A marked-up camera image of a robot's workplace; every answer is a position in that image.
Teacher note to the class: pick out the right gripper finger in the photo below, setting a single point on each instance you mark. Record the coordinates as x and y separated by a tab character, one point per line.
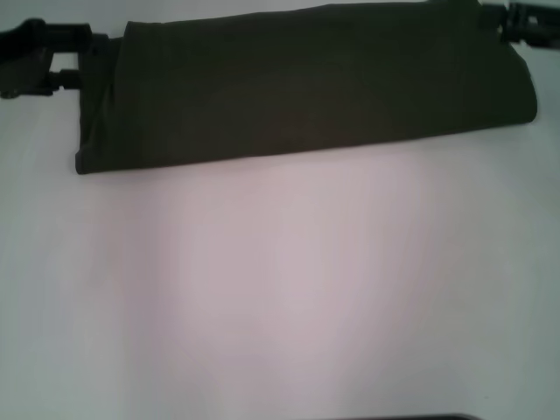
525	37
520	11

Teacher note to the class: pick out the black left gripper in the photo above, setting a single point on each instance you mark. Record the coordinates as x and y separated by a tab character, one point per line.
22	57

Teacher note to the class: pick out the dark green t-shirt pink print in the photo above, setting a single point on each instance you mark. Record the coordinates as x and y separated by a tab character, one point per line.
306	87

